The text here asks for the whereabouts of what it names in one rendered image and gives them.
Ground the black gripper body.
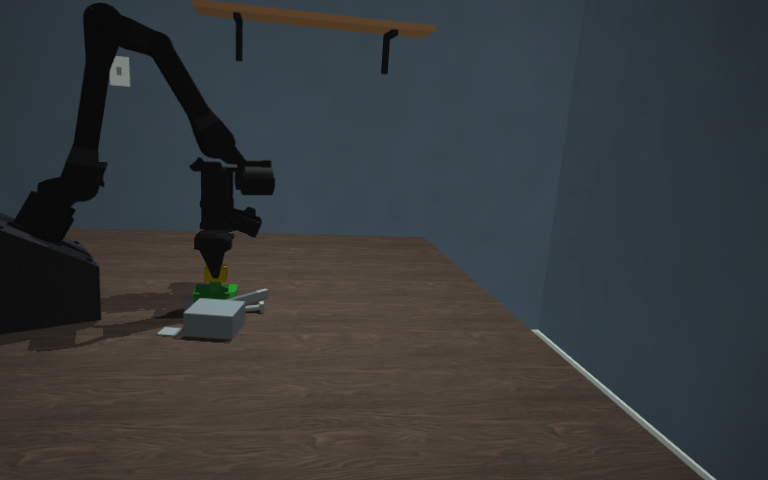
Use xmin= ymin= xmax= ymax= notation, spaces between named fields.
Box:
xmin=194 ymin=195 xmax=234 ymax=250

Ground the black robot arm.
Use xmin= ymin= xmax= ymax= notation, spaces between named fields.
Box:
xmin=7 ymin=3 xmax=275 ymax=242

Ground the grey curved bar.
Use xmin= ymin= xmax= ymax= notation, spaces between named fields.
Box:
xmin=225 ymin=289 xmax=269 ymax=304

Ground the grey metal bolt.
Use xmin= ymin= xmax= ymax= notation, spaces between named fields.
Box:
xmin=245 ymin=301 xmax=264 ymax=313

